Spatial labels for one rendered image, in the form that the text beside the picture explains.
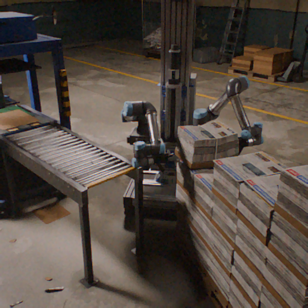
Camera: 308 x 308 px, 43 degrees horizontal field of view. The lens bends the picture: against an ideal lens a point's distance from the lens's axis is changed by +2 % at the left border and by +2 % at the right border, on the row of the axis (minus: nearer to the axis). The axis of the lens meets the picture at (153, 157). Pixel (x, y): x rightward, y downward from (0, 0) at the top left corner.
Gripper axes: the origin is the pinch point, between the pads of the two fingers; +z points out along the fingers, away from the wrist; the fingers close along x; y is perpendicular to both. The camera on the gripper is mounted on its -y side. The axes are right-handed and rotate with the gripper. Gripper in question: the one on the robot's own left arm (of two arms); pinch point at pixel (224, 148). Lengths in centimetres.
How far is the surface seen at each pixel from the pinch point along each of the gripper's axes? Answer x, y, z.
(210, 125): -0.2, 21.8, 13.7
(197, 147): 21.6, 16.2, 36.9
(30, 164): -54, -12, 144
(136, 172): -5, -10, 73
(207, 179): 37, -2, 35
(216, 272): 67, -56, 43
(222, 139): 22.7, 19.9, 17.5
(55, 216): -85, -86, 127
